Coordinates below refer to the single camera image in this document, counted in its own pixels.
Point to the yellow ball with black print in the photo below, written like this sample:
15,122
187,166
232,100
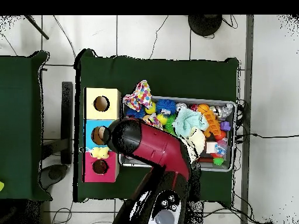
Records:
150,109

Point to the orange toy basketball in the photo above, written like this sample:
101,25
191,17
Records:
202,108

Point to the black upright panel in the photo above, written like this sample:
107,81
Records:
67,121

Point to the yellow plush duck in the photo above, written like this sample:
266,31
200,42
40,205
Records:
100,152

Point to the cream muslin cloth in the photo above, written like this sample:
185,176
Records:
198,142

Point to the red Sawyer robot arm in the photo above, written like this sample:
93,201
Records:
154,144

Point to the polka dot fabric pouch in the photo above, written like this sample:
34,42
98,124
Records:
154,120

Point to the grey round base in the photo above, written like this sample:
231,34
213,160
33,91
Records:
55,175

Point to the mint green muslin cloth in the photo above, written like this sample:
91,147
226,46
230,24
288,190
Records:
186,121

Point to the black round stand base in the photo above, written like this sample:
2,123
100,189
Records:
205,24

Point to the dark green tablecloth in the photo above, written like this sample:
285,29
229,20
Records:
163,77
23,74

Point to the blue spiky rubber ball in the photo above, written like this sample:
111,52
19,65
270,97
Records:
165,106
134,113

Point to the wooden box with three holes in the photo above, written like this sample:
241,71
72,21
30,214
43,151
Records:
93,112

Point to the purple toy block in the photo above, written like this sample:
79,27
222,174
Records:
225,126

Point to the white polka dot cloth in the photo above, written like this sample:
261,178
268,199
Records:
140,96

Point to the black rod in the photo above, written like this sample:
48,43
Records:
37,28

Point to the orange long studded brick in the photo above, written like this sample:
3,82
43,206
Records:
212,123

